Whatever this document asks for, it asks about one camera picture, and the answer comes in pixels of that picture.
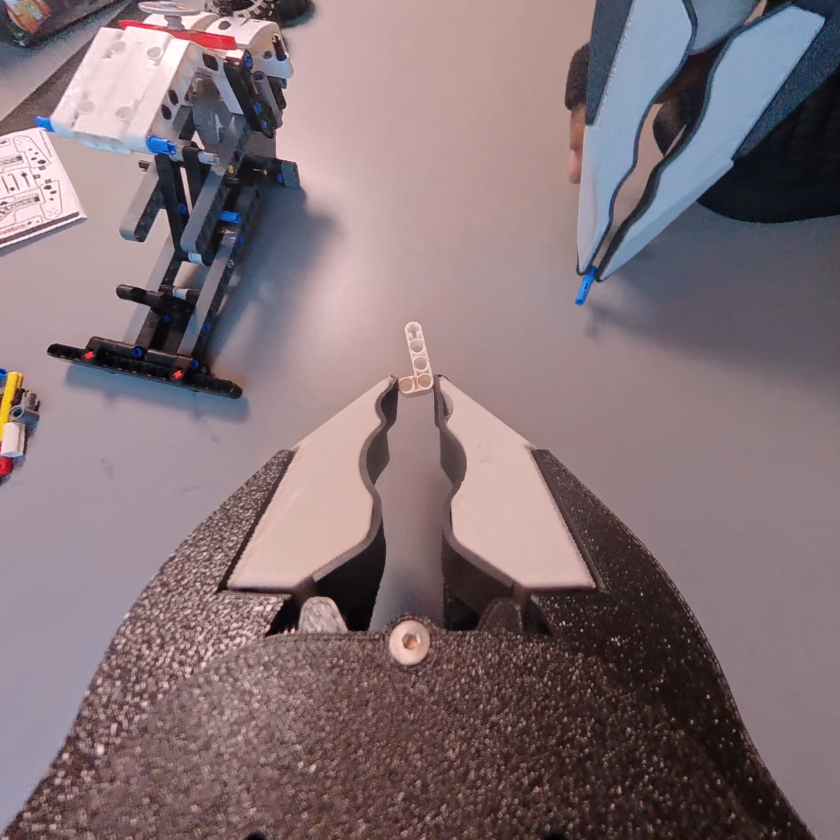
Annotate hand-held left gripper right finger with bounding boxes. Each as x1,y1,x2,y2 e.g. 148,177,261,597
435,376,598,596

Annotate pile of small toy bricks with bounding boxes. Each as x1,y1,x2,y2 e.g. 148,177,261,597
0,369,42,483

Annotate toy truck chassis model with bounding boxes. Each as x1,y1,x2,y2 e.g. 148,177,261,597
36,0,303,401

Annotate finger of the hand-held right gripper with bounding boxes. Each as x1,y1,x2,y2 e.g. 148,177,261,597
596,0,828,283
576,0,697,277

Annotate toy truck set box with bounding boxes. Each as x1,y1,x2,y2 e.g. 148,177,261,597
0,0,142,48

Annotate grey desk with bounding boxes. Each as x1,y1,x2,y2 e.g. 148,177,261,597
0,0,840,840

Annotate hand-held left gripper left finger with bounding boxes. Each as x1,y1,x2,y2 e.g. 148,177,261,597
228,376,401,593

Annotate person's right hand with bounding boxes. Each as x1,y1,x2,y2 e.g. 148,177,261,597
567,105,589,186

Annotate white angled toy beam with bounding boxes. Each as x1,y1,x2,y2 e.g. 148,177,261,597
399,320,437,398

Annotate sticker sheet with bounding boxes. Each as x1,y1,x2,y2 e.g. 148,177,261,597
0,126,88,249

